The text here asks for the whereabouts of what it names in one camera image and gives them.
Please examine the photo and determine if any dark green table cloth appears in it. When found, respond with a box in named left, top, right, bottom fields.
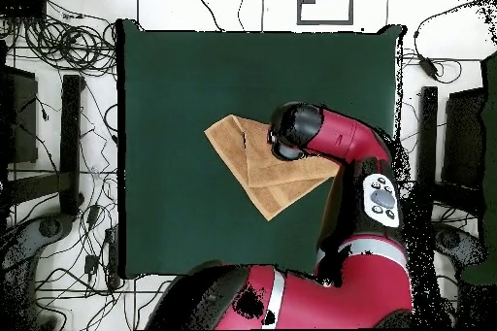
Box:
left=116, top=18, right=407, bottom=280

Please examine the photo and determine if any small black plug adapter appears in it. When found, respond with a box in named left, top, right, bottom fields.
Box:
left=83, top=254, right=100, bottom=275

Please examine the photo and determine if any black power strip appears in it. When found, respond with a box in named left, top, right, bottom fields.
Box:
left=104, top=225, right=122, bottom=289

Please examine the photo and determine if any black electronics box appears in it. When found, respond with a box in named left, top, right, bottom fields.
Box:
left=0, top=0, right=48, bottom=19

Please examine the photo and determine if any black flat panel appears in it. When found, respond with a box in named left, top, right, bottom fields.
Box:
left=442, top=87, right=486, bottom=192

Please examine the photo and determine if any black power adapter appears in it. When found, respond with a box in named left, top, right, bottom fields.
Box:
left=417, top=55, right=440, bottom=79

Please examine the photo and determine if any orange terry towel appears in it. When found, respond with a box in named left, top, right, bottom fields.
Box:
left=204, top=114, right=342, bottom=222

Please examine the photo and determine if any coiled black cable bundle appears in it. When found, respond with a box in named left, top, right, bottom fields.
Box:
left=22, top=16, right=117, bottom=78

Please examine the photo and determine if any black camera stand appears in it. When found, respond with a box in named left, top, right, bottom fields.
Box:
left=7, top=74, right=84, bottom=217
left=413, top=85, right=486, bottom=225

